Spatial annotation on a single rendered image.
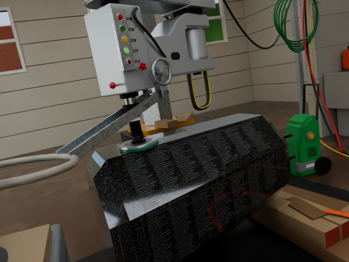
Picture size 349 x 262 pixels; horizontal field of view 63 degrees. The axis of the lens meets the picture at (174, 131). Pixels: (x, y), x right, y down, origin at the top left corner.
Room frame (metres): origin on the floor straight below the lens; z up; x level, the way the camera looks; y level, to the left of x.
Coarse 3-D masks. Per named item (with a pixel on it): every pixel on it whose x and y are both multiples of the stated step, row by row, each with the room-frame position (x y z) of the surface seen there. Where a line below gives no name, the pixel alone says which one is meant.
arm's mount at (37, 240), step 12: (36, 228) 0.63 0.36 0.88; (48, 228) 0.62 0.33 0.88; (0, 240) 0.60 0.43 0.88; (12, 240) 0.59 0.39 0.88; (24, 240) 0.58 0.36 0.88; (36, 240) 0.57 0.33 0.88; (48, 240) 0.58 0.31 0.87; (0, 252) 0.53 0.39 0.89; (12, 252) 0.53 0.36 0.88; (24, 252) 0.52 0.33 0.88; (36, 252) 0.52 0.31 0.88; (48, 252) 0.55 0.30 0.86
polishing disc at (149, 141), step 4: (148, 140) 1.53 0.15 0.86; (152, 140) 1.51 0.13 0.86; (156, 140) 1.51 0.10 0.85; (120, 144) 1.57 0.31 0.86; (124, 144) 1.55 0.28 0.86; (128, 144) 1.53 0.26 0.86; (132, 144) 1.51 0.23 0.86; (136, 144) 1.49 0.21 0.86; (140, 144) 1.47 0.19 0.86; (144, 144) 1.46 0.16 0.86; (148, 144) 1.46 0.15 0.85; (152, 144) 1.48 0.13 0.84; (120, 148) 1.49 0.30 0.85; (124, 148) 1.46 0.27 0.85; (128, 148) 1.45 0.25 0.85; (132, 148) 1.44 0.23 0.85; (136, 148) 1.44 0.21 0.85
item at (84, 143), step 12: (144, 96) 1.70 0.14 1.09; (156, 96) 1.62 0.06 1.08; (120, 108) 1.56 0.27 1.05; (132, 108) 1.48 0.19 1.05; (144, 108) 1.53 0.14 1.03; (108, 120) 1.48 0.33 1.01; (120, 120) 1.40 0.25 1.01; (96, 132) 1.42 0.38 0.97; (108, 132) 1.34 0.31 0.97; (72, 144) 1.31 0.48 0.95; (84, 144) 1.23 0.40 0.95; (96, 144) 1.28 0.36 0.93
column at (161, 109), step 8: (144, 16) 2.49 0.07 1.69; (152, 16) 2.58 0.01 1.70; (144, 24) 2.48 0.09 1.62; (152, 24) 2.57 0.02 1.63; (152, 88) 2.47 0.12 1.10; (160, 104) 2.49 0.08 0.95; (168, 104) 2.59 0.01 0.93; (144, 112) 2.55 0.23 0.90; (152, 112) 2.50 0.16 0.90; (160, 112) 2.47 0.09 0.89; (168, 112) 2.57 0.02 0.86; (144, 120) 2.56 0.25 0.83; (152, 120) 2.51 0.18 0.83
